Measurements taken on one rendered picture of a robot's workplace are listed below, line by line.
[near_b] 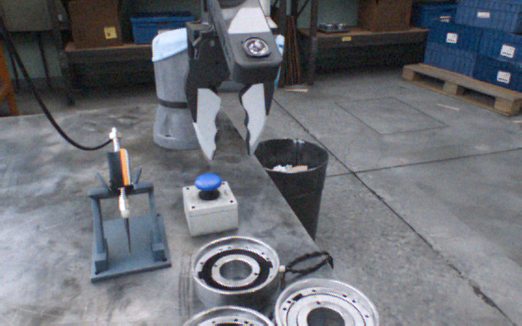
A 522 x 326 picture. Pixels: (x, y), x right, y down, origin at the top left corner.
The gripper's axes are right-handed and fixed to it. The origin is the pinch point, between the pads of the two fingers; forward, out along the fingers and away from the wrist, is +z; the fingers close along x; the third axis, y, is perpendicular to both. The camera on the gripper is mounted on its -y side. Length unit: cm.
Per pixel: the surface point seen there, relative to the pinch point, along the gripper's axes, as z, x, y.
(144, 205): 16.2, 10.8, 17.4
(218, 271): 13.3, 3.3, -5.3
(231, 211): 13.0, -1.2, 6.5
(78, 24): 33, 44, 336
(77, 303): 16.2, 19.6, -2.5
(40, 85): 93, 91, 389
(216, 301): 13.5, 4.4, -9.8
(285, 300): 13.2, -2.8, -12.1
